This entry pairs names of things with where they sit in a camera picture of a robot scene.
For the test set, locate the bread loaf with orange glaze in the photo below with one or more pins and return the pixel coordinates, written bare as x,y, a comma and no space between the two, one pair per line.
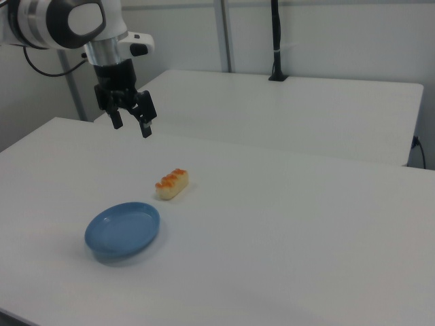
171,186

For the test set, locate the blue oval plate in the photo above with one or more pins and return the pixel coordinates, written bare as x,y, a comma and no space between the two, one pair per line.
119,231

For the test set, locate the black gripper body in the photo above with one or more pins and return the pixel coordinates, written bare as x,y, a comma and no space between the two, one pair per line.
115,76

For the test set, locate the white side table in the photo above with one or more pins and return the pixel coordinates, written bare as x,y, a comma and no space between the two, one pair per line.
272,112

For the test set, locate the black camera stand pole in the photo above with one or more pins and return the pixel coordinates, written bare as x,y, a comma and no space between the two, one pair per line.
278,40

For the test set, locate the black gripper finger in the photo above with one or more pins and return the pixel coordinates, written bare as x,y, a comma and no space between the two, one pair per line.
146,108
116,115

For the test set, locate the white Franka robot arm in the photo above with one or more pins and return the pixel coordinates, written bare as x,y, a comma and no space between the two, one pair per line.
34,20

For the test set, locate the grey wall frame post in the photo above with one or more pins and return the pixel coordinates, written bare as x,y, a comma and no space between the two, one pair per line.
228,34
76,95

